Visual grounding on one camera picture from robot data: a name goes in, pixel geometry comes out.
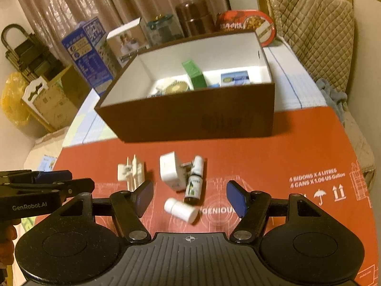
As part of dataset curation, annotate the white power adapter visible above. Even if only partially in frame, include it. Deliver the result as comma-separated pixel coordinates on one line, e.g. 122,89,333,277
159,152,194,192

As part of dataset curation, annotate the red cardboard sheet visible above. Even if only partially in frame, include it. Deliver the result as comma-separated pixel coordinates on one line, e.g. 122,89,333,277
55,104,377,286

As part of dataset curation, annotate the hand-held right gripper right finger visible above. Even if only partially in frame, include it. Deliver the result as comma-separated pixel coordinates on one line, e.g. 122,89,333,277
226,180,324,244

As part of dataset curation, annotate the brown metal canister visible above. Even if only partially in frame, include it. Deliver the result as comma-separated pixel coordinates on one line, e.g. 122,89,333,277
175,0,216,38

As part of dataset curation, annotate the white plastic clip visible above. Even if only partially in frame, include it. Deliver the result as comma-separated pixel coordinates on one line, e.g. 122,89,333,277
117,154,146,190

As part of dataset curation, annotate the dark folding cart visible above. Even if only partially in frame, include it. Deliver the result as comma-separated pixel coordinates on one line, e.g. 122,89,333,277
1,24,64,82

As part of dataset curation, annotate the blue white medicine box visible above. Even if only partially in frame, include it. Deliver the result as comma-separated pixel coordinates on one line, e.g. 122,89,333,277
221,71,251,86

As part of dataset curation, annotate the person's left hand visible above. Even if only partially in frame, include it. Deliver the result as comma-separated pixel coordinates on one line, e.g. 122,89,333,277
0,224,16,266

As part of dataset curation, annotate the cardboard box white handle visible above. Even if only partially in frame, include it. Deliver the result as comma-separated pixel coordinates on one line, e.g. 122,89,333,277
24,65,90,132

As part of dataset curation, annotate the white pill bottle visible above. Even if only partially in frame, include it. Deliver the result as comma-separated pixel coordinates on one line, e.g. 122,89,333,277
164,197,199,223

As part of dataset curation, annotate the red instant meal box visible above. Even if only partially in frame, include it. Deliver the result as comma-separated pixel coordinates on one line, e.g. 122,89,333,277
215,10,277,47

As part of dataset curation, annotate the glass jar teal lid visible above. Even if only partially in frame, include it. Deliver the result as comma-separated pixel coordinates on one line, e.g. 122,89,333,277
145,13,183,46

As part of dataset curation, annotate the round yellow fan object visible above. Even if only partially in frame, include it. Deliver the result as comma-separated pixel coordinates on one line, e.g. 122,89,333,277
155,78,191,96

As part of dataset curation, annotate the white product box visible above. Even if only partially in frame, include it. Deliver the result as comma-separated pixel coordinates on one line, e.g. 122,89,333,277
105,17,149,68

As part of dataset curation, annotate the small dropper bottle white cap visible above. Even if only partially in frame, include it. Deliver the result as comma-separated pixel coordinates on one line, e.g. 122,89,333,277
184,155,207,204

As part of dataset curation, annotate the grey cloth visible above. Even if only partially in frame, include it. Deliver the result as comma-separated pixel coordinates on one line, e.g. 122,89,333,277
316,78,349,126

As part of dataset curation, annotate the yellow plastic bag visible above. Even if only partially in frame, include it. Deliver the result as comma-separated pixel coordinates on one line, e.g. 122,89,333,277
1,72,32,127

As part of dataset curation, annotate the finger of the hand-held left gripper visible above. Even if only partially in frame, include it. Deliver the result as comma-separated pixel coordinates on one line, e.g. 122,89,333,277
0,178,95,199
0,170,72,184

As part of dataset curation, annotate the blue milk carton box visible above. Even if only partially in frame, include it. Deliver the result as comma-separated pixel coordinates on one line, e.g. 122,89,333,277
61,16,115,88

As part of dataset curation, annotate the beige quilted cover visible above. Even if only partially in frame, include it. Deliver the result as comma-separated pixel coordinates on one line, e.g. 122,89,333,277
266,0,356,94

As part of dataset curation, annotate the white blue-striped cloth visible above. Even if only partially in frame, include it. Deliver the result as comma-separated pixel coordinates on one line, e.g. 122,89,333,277
62,36,328,148

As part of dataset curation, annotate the beige curtain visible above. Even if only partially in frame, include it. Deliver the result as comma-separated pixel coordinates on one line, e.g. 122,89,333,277
12,0,231,66

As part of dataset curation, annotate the brown cardboard box white inside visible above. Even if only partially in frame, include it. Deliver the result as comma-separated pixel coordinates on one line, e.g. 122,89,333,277
94,30,276,143

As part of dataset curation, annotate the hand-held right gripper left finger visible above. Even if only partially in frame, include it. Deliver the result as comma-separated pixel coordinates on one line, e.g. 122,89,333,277
60,180,154,244

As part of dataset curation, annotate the green box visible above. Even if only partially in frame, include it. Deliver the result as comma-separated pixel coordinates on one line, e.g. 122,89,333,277
182,60,207,90

